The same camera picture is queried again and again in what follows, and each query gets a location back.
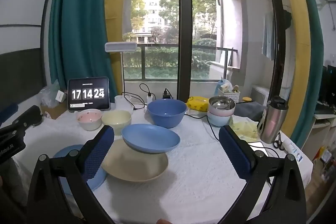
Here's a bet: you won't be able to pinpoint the blue plastic bag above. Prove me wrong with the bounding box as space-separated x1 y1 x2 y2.
217 77 232 93

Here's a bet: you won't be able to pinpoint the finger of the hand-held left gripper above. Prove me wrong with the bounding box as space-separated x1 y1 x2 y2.
0 103 19 125
12 105 42 132

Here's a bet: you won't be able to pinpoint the beige plate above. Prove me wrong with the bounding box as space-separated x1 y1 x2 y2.
101 138 169 182

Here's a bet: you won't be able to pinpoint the white desk lamp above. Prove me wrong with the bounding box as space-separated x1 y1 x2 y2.
105 42 137 112

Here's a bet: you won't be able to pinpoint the white tube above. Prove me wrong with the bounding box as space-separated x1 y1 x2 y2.
282 141 303 161

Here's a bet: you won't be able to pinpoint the grey cloth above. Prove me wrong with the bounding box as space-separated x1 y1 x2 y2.
232 102 268 122

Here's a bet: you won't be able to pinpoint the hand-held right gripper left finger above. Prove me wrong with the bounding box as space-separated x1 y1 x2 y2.
26 125 115 224

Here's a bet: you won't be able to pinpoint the black monitor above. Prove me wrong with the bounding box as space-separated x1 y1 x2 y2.
319 65 336 106

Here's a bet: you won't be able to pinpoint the large blue bowl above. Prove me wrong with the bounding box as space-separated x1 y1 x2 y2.
146 99 187 129

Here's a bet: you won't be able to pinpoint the black handled scissors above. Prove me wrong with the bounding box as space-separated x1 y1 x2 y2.
273 132 284 149

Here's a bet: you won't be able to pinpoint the yellow-green tissue pack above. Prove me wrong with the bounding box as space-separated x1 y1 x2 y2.
229 119 259 142

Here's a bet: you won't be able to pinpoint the cream bowl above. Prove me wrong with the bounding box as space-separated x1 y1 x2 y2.
101 110 132 136

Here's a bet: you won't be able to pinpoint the teal curtain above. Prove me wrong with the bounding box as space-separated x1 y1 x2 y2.
49 0 111 92
289 0 325 146

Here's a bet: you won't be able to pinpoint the light blue bowl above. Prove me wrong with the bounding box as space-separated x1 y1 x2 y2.
207 110 234 127

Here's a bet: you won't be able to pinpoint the pink steel-lined bowl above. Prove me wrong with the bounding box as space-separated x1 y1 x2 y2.
208 96 236 117

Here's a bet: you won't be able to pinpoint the tablet with clock display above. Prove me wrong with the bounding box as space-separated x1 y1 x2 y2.
67 76 111 112

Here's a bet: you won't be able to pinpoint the white tablecloth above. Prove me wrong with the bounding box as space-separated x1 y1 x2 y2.
12 102 314 224

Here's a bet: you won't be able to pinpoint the black balcony railing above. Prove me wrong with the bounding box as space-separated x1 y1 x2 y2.
136 43 238 80

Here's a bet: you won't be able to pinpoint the yellow wet wipes pack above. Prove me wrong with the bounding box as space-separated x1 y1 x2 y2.
186 96 210 112

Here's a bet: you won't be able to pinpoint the white plastic basket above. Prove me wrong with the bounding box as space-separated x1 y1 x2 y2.
217 89 240 103

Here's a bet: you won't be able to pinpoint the white appliance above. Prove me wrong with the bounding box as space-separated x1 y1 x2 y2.
251 85 271 106

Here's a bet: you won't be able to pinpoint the clear plastic bag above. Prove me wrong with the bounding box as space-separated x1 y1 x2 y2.
39 79 68 107

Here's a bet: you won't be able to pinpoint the pink speckled bowl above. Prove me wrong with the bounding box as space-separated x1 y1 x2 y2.
76 109 102 131

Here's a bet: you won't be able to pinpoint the hanging light blue garment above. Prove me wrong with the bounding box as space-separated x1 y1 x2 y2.
262 12 276 60

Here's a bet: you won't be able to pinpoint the steel tumbler with black lid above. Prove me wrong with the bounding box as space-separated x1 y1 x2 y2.
259 96 289 144

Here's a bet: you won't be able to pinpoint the black window frame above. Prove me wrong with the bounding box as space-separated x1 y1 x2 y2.
178 0 193 102

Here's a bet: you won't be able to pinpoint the blue plate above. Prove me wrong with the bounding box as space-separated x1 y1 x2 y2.
121 124 181 153
52 144 108 191

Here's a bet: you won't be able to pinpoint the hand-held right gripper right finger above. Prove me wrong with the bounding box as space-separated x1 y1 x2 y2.
219 125 307 224

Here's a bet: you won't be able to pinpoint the cardboard box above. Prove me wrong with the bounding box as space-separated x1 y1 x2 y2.
41 102 68 120

